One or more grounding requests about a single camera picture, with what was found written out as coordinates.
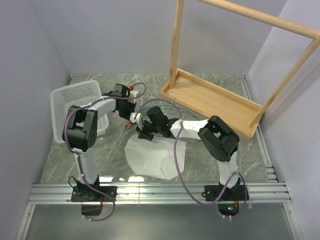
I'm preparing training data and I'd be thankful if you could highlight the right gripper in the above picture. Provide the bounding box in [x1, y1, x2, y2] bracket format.
[137, 119, 162, 142]

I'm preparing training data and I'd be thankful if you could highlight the pink clothespin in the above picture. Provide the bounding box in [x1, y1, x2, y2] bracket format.
[124, 122, 132, 129]

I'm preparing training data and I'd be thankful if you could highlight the white underwear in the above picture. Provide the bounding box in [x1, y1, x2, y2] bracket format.
[124, 134, 178, 180]

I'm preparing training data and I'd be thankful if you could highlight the blue wire hanger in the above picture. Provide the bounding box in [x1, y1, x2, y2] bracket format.
[136, 98, 202, 121]

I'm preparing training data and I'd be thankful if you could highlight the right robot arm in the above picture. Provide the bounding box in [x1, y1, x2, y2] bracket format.
[130, 106, 240, 200]

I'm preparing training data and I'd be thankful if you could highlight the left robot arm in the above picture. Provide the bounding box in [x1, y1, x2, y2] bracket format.
[62, 83, 143, 201]

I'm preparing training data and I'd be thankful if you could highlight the white plastic basket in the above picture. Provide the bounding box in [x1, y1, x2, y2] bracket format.
[49, 80, 110, 145]

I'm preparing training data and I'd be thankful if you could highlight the wooden rack with tray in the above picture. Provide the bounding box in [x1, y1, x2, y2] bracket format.
[159, 0, 320, 140]

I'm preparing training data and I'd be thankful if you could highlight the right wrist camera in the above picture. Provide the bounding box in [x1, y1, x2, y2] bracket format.
[129, 112, 143, 125]

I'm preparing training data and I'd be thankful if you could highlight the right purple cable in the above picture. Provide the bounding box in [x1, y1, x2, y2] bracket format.
[137, 99, 251, 220]

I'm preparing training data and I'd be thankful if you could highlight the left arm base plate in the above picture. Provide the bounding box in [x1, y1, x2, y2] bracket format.
[70, 186, 118, 203]

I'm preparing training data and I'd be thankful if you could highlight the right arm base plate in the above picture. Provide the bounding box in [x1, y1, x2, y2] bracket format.
[201, 185, 249, 202]

